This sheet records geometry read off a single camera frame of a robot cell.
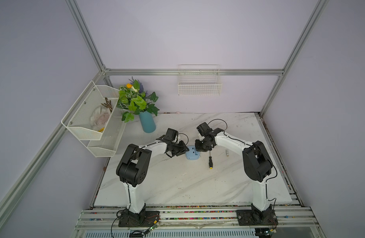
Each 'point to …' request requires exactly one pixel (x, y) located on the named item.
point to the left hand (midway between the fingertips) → (188, 150)
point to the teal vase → (147, 122)
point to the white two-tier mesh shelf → (95, 120)
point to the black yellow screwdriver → (210, 161)
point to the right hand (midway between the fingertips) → (197, 150)
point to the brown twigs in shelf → (107, 104)
